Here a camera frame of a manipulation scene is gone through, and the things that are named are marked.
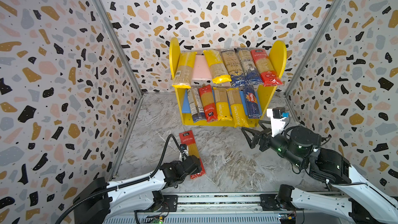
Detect yellow clear spaghetti bag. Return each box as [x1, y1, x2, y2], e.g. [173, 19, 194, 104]
[173, 52, 197, 89]

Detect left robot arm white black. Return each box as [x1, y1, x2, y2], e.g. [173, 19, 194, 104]
[73, 155, 204, 224]

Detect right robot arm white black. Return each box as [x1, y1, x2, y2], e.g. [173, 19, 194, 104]
[241, 125, 398, 224]

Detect red yellow spaghetti bag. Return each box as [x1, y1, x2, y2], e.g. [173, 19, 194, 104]
[199, 85, 218, 122]

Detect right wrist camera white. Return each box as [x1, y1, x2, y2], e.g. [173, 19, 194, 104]
[266, 107, 290, 137]

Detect blue yellow spaghetti bag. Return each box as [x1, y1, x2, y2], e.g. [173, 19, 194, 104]
[221, 49, 248, 88]

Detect clear label spaghetti bag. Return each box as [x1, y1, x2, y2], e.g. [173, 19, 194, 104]
[187, 88, 206, 123]

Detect left black corrugated cable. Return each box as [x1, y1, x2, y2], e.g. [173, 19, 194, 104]
[54, 134, 189, 224]

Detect blue Barilla spaghetti box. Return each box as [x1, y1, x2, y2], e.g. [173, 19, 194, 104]
[243, 85, 261, 119]

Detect yellow Pastatime bag large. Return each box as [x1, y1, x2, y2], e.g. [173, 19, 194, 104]
[213, 87, 233, 121]

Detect blue portrait spaghetti bag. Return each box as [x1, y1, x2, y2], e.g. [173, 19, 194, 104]
[236, 48, 263, 85]

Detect yellow shelf pink blue boards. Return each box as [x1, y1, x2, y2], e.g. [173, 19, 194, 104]
[169, 37, 287, 128]

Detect metal base rail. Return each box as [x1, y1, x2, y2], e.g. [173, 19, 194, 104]
[104, 192, 347, 224]

